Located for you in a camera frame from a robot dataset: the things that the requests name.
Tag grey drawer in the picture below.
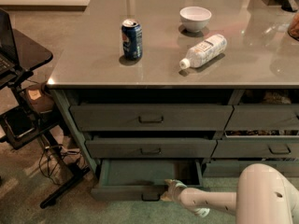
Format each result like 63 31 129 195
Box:
85 138 217 158
226 105 299 131
212 136 299 159
91 159 203 202
70 104 233 132
202 160 299 177

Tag grey drawer cabinet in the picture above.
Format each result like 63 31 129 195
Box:
48 0 299 168

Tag white plastic bottle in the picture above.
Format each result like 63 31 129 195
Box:
179 34 227 69

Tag blue soda can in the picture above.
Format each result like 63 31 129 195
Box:
121 19 143 61

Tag brown bag under stand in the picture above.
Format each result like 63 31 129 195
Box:
25 83 54 114

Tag black laptop stand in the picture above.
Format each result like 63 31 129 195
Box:
1 29 90 209

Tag white bowl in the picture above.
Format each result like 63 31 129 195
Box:
179 7 212 33

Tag brown object at counter edge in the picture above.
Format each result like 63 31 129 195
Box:
288 12 299 40

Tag black laptop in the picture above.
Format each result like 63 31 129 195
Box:
0 9 20 76

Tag black cables on floor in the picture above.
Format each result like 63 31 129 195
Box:
36 133 83 187

